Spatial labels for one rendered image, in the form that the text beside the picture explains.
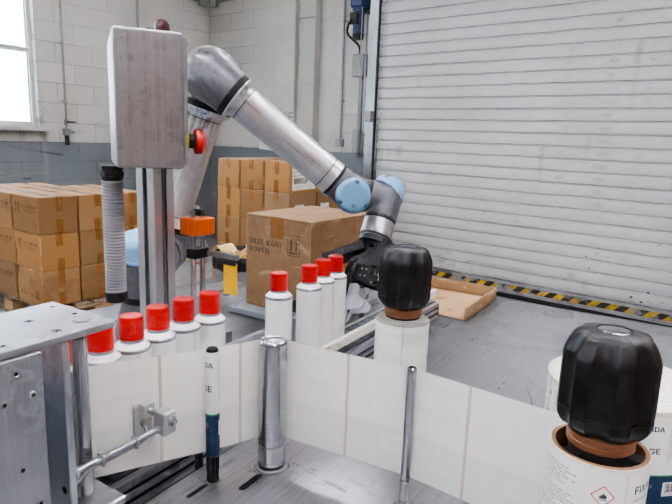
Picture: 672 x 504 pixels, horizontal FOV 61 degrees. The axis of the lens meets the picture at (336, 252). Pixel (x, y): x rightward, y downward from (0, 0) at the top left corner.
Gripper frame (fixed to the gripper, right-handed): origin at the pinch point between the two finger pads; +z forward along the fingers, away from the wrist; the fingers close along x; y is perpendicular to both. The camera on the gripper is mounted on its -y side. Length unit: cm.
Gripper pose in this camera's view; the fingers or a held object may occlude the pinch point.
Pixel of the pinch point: (342, 316)
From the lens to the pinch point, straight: 133.1
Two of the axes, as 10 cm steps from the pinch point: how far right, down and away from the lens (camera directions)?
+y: 8.5, 1.3, -5.1
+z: -2.9, 9.2, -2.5
